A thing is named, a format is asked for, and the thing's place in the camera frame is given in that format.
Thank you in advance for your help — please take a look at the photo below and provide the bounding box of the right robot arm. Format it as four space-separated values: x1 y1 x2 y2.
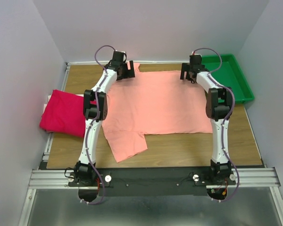
180 53 235 185

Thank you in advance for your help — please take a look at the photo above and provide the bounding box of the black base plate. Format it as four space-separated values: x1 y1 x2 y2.
67 164 233 202

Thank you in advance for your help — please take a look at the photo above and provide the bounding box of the salmon pink t-shirt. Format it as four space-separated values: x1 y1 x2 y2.
102 64 212 162

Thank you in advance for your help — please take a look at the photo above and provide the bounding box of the green plastic tray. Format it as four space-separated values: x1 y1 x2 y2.
202 54 255 104

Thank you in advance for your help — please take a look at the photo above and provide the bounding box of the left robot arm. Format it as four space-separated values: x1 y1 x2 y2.
68 50 135 186

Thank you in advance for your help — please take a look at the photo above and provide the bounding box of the folded white t-shirt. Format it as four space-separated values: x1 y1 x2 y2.
42 94 83 113

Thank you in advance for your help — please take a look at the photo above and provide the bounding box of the aluminium frame rail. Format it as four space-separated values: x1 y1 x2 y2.
18 63 71 226

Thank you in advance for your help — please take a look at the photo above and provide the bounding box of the folded red t-shirt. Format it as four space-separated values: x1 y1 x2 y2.
39 89 85 137

